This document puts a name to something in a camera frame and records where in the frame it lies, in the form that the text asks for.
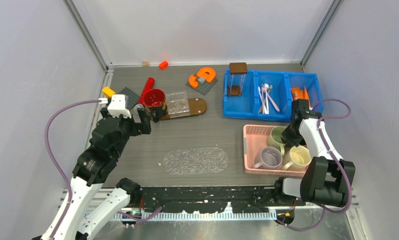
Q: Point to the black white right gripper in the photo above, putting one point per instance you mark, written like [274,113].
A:
[290,141]

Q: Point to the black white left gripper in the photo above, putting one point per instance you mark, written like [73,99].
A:
[123,115]

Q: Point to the clear glass toothbrush holder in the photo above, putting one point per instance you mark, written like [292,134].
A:
[177,104]

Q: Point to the light green mug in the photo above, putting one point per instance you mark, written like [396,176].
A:
[274,139]

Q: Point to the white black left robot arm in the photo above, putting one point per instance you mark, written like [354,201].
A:
[92,168]

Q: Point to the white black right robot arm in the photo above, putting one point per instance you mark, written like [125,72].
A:
[327,182]

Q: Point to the white toothbrush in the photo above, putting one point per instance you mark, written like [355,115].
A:
[263,92]

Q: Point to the brown oval wooden tray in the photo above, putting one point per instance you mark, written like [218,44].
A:
[197,106]

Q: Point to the red glitter toy microphone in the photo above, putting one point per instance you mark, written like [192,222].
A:
[148,86]

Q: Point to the dark grey studded baseplate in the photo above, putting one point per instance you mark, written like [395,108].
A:
[132,97]

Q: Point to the yellow toy block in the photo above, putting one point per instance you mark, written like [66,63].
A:
[108,92]

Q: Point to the cream yellow mug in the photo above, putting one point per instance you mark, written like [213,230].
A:
[297,158]

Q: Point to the pink plastic basket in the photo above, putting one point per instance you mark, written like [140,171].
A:
[254,140]

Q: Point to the lilac translucent mug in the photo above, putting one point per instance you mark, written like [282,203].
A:
[269,158]

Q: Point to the small red block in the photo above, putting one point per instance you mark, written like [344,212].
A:
[163,65]

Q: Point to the grey baseplate with orange track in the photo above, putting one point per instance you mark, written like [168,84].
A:
[203,80]

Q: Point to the clear holder with brown lid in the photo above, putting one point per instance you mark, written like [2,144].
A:
[237,74]

